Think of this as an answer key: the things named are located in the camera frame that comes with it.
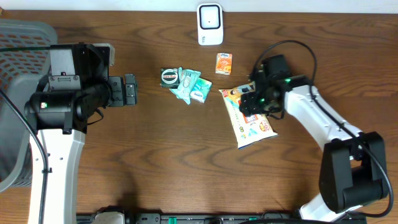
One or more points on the yellow wet wipes pack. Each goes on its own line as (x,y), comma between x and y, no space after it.
(247,129)

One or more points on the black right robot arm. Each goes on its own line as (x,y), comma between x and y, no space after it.
(353,167)

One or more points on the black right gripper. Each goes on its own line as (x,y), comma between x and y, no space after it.
(247,106)

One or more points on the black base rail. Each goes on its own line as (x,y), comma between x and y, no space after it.
(155,218)

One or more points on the green tissue pack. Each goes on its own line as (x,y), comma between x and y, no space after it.
(188,79)

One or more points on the round black red tin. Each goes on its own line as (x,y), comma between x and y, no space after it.
(169,78)

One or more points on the white barcode scanner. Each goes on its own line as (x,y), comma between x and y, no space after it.
(210,24)

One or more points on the small orange box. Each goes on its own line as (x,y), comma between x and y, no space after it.
(224,63)

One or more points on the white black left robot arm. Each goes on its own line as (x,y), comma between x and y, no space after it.
(58,120)

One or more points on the small green tissue packet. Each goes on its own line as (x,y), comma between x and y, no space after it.
(201,90)

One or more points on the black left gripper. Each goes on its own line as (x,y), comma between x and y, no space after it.
(117,85)

